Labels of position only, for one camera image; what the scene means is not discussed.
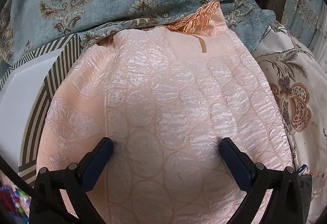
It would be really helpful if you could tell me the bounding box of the black object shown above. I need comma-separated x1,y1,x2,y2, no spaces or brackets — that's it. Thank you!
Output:
296,175,314,204

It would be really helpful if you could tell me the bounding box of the purple multicolour bead bracelet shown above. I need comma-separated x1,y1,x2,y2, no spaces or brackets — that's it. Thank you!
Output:
0,185,30,224

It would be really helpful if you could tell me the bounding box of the red scrunchie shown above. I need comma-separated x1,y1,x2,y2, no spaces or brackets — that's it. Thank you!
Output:
0,195,13,211

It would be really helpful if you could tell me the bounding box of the pale blue damask curtain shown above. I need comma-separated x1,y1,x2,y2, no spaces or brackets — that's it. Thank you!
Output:
281,0,327,68

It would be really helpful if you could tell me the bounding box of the cream floral bedsheet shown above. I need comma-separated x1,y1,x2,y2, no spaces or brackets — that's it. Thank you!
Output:
252,19,327,224

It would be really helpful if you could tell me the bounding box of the pink quilted blanket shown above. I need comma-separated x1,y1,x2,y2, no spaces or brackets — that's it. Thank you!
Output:
37,0,294,224

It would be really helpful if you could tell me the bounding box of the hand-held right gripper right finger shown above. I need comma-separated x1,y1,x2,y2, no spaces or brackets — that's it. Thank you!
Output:
219,137,304,224

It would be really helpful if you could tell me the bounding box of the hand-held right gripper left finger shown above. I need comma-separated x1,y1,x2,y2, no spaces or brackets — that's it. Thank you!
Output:
30,137,114,224

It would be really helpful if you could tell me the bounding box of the striped cardboard box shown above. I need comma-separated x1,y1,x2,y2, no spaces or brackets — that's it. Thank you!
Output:
0,33,85,186

